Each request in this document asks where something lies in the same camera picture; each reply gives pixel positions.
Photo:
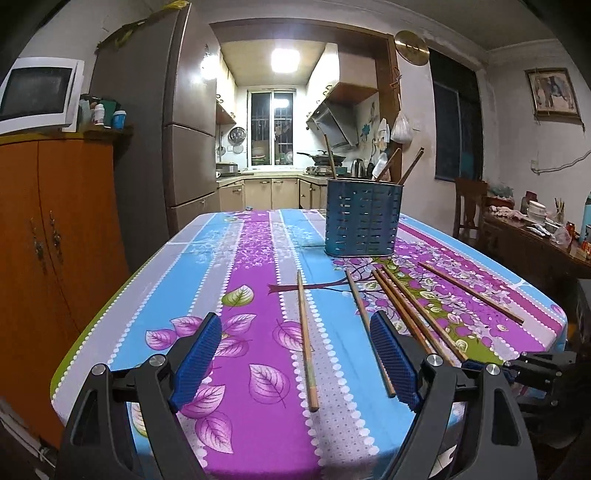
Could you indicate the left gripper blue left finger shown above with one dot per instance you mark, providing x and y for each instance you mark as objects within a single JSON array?
[{"x": 189, "y": 359}]

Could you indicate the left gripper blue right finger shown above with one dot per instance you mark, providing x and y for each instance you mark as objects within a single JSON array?
[{"x": 398, "y": 364}]

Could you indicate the wooden chopstick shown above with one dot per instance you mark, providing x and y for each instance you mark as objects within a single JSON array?
[
  {"x": 435, "y": 342},
  {"x": 435, "y": 326},
  {"x": 409, "y": 318},
  {"x": 391, "y": 392},
  {"x": 383, "y": 168},
  {"x": 331, "y": 157},
  {"x": 309, "y": 372},
  {"x": 410, "y": 169},
  {"x": 505, "y": 311}
]

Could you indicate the beige kitchen base cabinets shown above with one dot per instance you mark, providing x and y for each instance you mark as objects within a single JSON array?
[{"x": 270, "y": 191}]

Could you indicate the kitchen window with bars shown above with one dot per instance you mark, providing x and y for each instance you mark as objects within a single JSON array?
[{"x": 271, "y": 128}]

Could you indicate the colourful floral tablecloth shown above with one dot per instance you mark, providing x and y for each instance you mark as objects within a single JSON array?
[{"x": 250, "y": 417}]

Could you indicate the blue perforated utensil holder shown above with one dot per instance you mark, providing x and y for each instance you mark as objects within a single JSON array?
[{"x": 362, "y": 218}]

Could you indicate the stack of white bowls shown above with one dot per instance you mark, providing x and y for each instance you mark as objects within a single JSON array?
[{"x": 537, "y": 212}]

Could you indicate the orange wooden cabinet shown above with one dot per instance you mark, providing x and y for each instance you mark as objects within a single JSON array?
[{"x": 62, "y": 258}]

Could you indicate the wooden dining chair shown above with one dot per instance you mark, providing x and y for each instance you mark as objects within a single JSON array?
[{"x": 469, "y": 205}]

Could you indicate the steel electric kettle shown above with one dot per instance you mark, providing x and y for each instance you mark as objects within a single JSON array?
[{"x": 358, "y": 169}]

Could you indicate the black wok on stove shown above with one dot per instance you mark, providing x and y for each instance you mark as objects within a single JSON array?
[{"x": 324, "y": 159}]

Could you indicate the white hanging plastic bag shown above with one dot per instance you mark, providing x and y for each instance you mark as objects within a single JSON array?
[{"x": 402, "y": 131}]

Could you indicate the dark window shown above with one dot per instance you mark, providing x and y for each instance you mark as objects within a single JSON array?
[{"x": 459, "y": 127}]

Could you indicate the steel range hood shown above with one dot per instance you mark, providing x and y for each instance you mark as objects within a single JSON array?
[{"x": 337, "y": 122}]

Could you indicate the blue lidded cup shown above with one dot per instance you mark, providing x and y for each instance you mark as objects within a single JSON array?
[{"x": 118, "y": 120}]

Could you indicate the white medicine bottle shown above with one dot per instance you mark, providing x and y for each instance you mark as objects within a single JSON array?
[{"x": 98, "y": 115}]

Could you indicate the framed elephant picture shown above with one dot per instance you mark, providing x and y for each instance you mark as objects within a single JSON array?
[{"x": 552, "y": 93}]

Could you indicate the grey three-door refrigerator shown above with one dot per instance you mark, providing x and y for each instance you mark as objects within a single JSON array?
[{"x": 161, "y": 70}]

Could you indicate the white microwave oven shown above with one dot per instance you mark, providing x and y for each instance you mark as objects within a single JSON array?
[{"x": 41, "y": 93}]

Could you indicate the round gold wall clock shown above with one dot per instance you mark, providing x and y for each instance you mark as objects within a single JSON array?
[{"x": 412, "y": 47}]

